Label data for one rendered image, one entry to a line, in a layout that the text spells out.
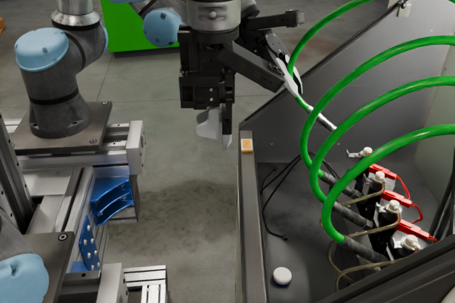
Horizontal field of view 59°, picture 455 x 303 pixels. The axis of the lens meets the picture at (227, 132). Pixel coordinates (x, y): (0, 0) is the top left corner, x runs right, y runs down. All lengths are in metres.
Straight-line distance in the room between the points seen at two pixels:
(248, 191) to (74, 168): 0.46
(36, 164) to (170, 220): 1.23
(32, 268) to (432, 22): 1.01
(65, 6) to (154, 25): 0.33
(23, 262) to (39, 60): 0.59
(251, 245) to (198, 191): 1.57
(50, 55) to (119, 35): 3.14
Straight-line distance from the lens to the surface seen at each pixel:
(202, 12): 0.55
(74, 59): 1.04
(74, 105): 1.05
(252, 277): 0.80
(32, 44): 1.02
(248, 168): 1.03
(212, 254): 2.07
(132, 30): 4.10
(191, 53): 0.58
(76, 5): 1.08
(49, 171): 1.12
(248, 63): 0.59
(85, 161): 1.10
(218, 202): 2.32
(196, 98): 0.60
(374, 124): 1.24
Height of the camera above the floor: 1.59
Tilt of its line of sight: 33 degrees down
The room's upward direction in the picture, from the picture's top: straight up
